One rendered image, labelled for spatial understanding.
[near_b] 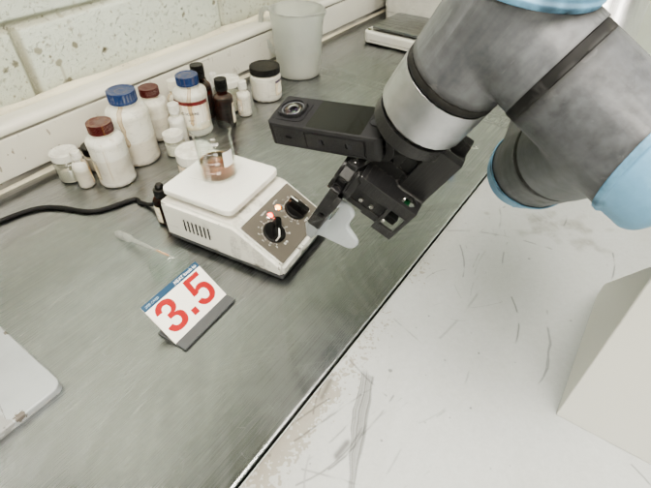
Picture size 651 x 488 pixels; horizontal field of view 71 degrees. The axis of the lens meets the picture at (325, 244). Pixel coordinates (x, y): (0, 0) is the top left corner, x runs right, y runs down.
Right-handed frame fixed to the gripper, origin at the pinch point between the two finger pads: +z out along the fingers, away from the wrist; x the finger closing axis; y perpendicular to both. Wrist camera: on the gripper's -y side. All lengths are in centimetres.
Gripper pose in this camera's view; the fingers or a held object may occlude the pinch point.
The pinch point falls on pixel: (317, 214)
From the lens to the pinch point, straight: 53.7
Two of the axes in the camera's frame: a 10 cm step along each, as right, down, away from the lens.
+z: -3.5, 4.1, 8.4
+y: 8.2, 5.7, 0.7
